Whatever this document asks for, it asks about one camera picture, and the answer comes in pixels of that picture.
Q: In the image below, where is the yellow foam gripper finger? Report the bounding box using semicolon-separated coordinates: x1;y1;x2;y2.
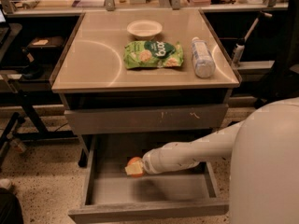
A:
125;162;143;175

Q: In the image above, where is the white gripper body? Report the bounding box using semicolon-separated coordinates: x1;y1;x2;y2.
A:
142;148;164;175

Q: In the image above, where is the orange fruit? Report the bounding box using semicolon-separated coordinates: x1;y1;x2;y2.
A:
125;157;144;177

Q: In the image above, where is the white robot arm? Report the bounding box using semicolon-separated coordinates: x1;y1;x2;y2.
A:
125;97;299;224

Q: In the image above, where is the open grey middle drawer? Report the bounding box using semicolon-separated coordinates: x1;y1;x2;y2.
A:
69;132;229;224

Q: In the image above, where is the closed grey top drawer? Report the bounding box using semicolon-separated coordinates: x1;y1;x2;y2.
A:
64;104;228;134

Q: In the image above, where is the grey drawer cabinet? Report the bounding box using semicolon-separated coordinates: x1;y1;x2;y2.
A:
49;8;242;224

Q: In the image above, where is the green snack bag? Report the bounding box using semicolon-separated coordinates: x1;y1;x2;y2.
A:
123;41;183;69

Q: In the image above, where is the clear plastic water bottle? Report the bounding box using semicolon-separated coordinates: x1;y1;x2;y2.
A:
192;37;216;78

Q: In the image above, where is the white bowl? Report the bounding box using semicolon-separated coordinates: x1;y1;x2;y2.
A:
127;20;163;40

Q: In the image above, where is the black bag on shelf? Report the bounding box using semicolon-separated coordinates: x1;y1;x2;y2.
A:
27;35;65;64

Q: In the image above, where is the black desk leg frame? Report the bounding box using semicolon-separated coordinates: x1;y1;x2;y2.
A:
0;75;78;161

